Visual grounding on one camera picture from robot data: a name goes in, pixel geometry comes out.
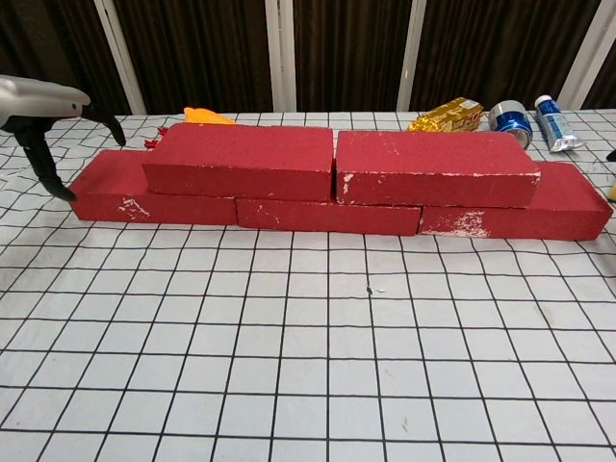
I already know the dark brown curtain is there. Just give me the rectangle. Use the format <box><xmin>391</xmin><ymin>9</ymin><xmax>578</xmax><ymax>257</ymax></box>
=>
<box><xmin>0</xmin><ymin>0</ymin><xmax>616</xmax><ymax>121</ymax></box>

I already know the white black grid tablecloth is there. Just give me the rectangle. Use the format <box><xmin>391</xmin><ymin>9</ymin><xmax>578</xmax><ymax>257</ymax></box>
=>
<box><xmin>0</xmin><ymin>111</ymin><xmax>616</xmax><ymax>462</ymax></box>

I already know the gold foil snack package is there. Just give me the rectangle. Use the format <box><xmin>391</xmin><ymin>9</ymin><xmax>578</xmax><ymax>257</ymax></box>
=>
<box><xmin>407</xmin><ymin>96</ymin><xmax>483</xmax><ymax>134</ymax></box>

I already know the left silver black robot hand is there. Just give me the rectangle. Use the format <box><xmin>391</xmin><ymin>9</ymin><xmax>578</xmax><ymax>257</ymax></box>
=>
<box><xmin>0</xmin><ymin>74</ymin><xmax>127</xmax><ymax>202</ymax></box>

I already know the blue silver drink can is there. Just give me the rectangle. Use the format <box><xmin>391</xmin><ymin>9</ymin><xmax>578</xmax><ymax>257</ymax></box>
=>
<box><xmin>488</xmin><ymin>99</ymin><xmax>535</xmax><ymax>150</ymax></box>

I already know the white metal frame pole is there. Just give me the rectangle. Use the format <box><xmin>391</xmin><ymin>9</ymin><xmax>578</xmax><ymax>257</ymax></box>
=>
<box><xmin>264</xmin><ymin>0</ymin><xmax>297</xmax><ymax>113</ymax></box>
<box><xmin>397</xmin><ymin>0</ymin><xmax>429</xmax><ymax>112</ymax></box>
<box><xmin>93</xmin><ymin>0</ymin><xmax>148</xmax><ymax>116</ymax></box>
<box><xmin>557</xmin><ymin>0</ymin><xmax>616</xmax><ymax>111</ymax></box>

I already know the yellow rubber chicken toy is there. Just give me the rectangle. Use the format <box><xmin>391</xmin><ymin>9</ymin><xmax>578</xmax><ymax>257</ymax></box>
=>
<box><xmin>143</xmin><ymin>106</ymin><xmax>237</xmax><ymax>147</ymax></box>

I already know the red brick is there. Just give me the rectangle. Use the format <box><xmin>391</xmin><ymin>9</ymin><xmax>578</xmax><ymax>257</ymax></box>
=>
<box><xmin>335</xmin><ymin>129</ymin><xmax>541</xmax><ymax>209</ymax></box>
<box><xmin>235</xmin><ymin>196</ymin><xmax>423</xmax><ymax>236</ymax></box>
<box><xmin>417</xmin><ymin>161</ymin><xmax>613</xmax><ymax>242</ymax></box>
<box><xmin>142</xmin><ymin>122</ymin><xmax>335</xmax><ymax>203</ymax></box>
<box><xmin>66</xmin><ymin>149</ymin><xmax>240</xmax><ymax>228</ymax></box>

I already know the blue white squeeze tube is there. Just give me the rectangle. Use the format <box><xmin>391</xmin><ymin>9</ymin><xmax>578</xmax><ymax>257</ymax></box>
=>
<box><xmin>533</xmin><ymin>94</ymin><xmax>584</xmax><ymax>154</ymax></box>

